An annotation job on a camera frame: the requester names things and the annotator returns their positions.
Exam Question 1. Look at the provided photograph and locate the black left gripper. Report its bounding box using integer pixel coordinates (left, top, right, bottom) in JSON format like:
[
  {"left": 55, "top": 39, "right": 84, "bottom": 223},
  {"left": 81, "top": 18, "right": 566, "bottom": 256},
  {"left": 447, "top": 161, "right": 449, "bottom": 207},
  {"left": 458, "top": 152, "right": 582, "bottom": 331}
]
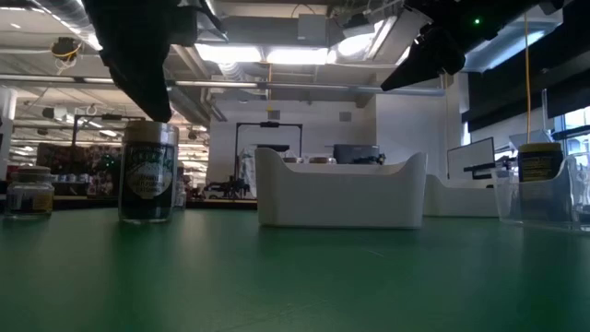
[{"left": 82, "top": 0, "right": 227, "bottom": 123}]

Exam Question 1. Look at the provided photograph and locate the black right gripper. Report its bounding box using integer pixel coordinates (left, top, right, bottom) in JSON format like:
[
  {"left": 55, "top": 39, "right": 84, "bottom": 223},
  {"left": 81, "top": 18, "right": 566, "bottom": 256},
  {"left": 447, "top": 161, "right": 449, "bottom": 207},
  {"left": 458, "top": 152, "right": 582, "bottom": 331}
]
[{"left": 380, "top": 0, "right": 566, "bottom": 92}]

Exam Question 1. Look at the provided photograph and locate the yellow lid spice jar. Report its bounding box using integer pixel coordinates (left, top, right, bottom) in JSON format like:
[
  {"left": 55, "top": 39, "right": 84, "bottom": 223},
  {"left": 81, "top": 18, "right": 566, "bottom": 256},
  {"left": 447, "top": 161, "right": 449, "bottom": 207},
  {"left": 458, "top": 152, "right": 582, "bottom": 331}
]
[{"left": 516, "top": 141, "right": 566, "bottom": 218}]

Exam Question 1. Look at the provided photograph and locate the ceiling light panel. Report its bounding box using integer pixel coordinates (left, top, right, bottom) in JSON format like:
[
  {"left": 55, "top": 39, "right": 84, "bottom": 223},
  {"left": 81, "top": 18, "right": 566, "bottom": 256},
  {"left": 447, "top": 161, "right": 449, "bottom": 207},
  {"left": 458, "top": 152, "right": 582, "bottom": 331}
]
[
  {"left": 195, "top": 41, "right": 264, "bottom": 65},
  {"left": 265, "top": 46, "right": 331, "bottom": 65}
]

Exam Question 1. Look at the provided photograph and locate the white computer monitor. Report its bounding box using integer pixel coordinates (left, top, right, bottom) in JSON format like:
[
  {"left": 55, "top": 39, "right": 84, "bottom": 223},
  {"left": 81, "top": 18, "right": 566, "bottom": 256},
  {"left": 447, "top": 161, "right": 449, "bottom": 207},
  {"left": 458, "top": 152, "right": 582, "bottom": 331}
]
[{"left": 446, "top": 136, "right": 497, "bottom": 181}]

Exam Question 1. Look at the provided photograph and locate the grey box appliance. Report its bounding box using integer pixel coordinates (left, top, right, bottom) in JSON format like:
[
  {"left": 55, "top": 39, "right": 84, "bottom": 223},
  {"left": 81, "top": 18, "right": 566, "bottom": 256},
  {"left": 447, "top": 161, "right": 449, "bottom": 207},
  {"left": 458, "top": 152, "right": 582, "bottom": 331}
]
[{"left": 332, "top": 143, "right": 382, "bottom": 166}]

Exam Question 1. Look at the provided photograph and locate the silver ceiling pipe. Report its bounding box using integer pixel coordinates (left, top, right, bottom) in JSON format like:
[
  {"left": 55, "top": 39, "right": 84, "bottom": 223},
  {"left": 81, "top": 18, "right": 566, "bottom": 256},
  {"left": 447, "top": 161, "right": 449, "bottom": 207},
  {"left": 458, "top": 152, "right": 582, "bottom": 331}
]
[{"left": 0, "top": 73, "right": 446, "bottom": 97}]

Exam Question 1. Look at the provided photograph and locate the white plastic bin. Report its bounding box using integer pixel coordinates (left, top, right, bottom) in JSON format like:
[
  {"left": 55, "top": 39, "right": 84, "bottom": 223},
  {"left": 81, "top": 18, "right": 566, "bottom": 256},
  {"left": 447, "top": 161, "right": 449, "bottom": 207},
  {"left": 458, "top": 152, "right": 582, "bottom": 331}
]
[
  {"left": 254, "top": 147, "right": 429, "bottom": 231},
  {"left": 422, "top": 173, "right": 500, "bottom": 218}
]

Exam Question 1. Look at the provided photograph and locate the clear plastic bin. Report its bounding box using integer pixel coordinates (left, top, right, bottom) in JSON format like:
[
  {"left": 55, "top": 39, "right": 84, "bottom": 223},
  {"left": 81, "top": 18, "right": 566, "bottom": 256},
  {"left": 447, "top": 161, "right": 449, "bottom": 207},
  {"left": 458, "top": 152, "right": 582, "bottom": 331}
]
[{"left": 490, "top": 156, "right": 590, "bottom": 231}]

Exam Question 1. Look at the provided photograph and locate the black table frame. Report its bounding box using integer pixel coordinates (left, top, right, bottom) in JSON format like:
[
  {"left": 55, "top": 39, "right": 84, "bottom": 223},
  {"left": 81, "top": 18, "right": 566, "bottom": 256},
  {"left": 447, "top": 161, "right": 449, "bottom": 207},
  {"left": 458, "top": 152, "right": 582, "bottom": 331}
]
[{"left": 0, "top": 196, "right": 258, "bottom": 212}]

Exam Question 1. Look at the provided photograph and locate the black rig frame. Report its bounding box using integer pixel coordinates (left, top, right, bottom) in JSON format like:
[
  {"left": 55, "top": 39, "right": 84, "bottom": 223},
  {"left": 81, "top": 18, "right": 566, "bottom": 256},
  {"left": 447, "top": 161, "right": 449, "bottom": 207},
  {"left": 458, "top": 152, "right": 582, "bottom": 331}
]
[{"left": 233, "top": 121, "right": 304, "bottom": 197}]

